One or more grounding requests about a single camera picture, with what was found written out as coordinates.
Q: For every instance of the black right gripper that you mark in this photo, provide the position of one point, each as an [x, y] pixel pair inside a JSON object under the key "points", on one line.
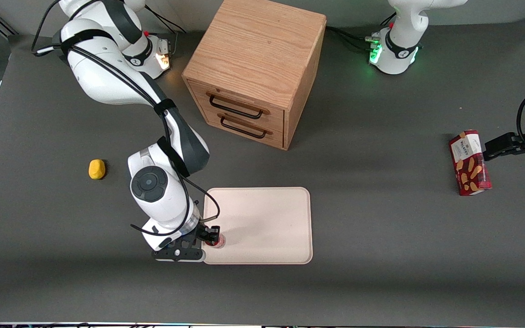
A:
{"points": [[205, 232]]}

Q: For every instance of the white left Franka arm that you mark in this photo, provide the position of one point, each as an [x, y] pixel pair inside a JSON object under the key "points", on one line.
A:
{"points": [[408, 18]]}

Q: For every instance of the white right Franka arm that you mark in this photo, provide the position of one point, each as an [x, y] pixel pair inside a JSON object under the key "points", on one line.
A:
{"points": [[107, 77]]}

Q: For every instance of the cream rectangular plastic tray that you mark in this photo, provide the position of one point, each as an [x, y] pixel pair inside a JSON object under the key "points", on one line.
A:
{"points": [[267, 218]]}

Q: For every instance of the red tartan shortbread cookie box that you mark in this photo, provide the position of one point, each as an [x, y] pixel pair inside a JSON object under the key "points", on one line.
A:
{"points": [[472, 173]]}

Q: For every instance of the wooden drawer front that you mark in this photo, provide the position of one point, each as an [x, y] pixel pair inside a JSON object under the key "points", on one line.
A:
{"points": [[277, 136], [277, 117]]}

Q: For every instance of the yellow lemon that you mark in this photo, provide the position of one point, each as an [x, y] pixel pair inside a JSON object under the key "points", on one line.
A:
{"points": [[97, 169]]}

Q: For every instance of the wooden two-drawer cabinet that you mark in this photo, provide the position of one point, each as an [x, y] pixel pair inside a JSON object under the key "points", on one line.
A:
{"points": [[253, 45]]}

